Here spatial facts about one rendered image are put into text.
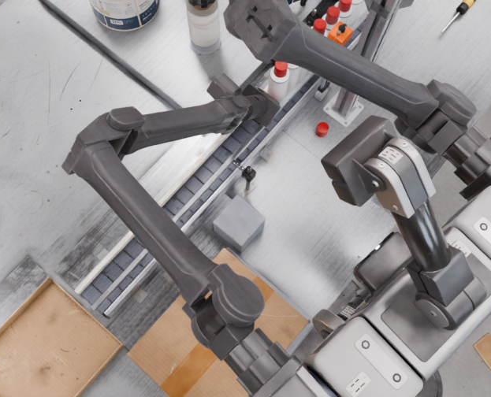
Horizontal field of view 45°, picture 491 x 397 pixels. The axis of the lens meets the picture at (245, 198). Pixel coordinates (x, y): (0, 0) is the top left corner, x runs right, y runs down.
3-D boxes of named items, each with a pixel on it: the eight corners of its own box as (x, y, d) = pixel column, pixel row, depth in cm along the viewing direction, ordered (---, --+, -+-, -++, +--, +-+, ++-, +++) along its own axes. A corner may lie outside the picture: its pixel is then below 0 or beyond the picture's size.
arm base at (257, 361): (254, 403, 92) (258, 406, 81) (220, 364, 94) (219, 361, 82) (294, 365, 94) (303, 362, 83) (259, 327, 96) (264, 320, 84)
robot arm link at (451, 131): (447, 162, 99) (470, 139, 97) (403, 121, 101) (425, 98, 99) (459, 152, 107) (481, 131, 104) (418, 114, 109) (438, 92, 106)
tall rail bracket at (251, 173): (235, 172, 163) (235, 150, 147) (254, 188, 162) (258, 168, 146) (227, 180, 162) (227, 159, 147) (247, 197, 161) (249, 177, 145)
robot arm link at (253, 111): (241, 126, 140) (255, 108, 138) (221, 107, 141) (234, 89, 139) (252, 123, 146) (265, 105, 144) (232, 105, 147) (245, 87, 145)
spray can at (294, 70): (287, 78, 167) (295, 37, 147) (299, 90, 166) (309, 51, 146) (273, 88, 166) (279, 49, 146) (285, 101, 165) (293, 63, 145)
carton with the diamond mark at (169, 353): (225, 269, 153) (224, 246, 127) (295, 332, 149) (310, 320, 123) (144, 359, 146) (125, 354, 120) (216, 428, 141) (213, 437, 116)
